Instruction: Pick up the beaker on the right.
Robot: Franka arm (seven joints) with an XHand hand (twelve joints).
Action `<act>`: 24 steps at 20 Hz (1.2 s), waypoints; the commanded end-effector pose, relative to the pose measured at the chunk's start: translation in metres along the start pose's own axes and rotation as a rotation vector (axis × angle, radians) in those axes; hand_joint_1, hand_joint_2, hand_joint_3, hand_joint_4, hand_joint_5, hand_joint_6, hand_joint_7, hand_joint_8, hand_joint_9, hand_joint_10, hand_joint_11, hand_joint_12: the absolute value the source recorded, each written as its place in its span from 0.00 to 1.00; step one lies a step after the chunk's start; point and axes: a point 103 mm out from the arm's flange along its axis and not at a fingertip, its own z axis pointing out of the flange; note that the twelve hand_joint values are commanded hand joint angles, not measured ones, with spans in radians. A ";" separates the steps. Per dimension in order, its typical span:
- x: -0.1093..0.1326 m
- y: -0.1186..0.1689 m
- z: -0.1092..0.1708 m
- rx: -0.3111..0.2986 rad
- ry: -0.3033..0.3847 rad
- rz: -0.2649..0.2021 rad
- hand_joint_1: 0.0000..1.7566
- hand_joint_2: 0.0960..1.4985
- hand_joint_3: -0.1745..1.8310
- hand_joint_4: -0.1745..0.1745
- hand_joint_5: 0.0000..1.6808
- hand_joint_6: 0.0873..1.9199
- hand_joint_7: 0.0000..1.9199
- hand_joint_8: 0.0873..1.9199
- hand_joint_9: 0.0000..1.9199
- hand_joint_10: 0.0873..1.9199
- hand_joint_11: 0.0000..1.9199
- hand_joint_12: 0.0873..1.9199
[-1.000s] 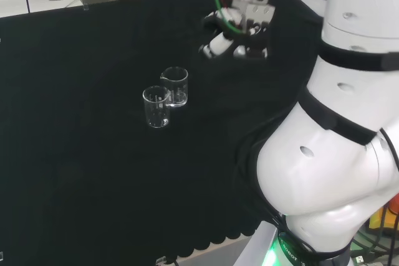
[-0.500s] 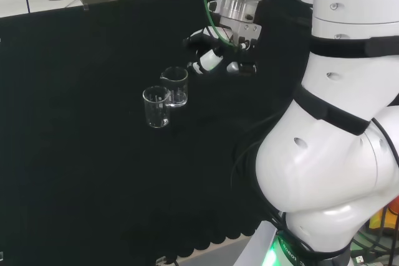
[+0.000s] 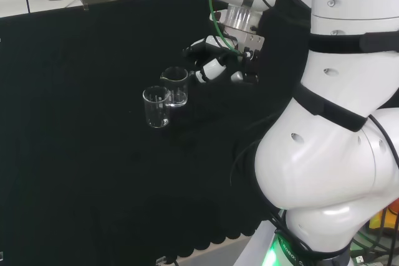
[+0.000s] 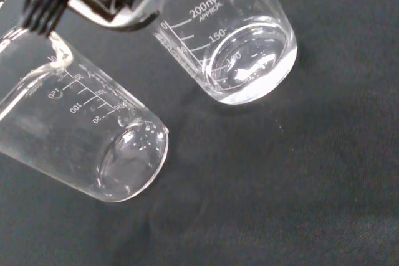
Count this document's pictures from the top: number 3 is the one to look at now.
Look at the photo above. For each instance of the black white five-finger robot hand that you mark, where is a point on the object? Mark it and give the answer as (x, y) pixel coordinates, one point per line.
(213, 68)

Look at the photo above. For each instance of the clear glass beaker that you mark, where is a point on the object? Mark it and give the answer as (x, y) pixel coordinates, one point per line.
(156, 113)
(177, 91)

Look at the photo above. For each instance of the black bench cloth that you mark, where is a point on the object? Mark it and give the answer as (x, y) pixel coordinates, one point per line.
(93, 169)

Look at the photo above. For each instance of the yellow stop button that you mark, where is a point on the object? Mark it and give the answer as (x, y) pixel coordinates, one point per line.
(378, 220)

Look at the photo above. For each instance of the silver usb plug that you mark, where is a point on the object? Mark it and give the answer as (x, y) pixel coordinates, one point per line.
(360, 259)

